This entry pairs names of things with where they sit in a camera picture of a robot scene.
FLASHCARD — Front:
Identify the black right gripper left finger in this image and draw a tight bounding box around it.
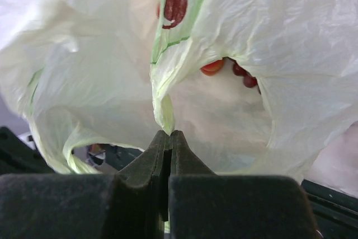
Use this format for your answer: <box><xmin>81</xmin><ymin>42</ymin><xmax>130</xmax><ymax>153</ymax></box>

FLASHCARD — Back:
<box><xmin>116</xmin><ymin>131</ymin><xmax>169</xmax><ymax>221</ymax></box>

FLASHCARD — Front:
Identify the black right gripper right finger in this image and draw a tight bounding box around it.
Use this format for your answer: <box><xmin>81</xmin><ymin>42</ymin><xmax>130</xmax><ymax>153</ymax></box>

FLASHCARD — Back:
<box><xmin>168</xmin><ymin>130</ymin><xmax>215</xmax><ymax>176</ymax></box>

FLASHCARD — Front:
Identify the dark red grape bunch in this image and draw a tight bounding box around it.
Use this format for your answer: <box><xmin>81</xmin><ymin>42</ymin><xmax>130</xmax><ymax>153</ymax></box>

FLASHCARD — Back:
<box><xmin>229</xmin><ymin>58</ymin><xmax>261</xmax><ymax>94</ymax></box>

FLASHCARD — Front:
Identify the green avocado print plastic bag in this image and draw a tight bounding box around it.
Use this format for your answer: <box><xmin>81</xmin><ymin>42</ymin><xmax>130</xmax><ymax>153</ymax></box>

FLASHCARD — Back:
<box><xmin>1</xmin><ymin>0</ymin><xmax>357</xmax><ymax>195</ymax></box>

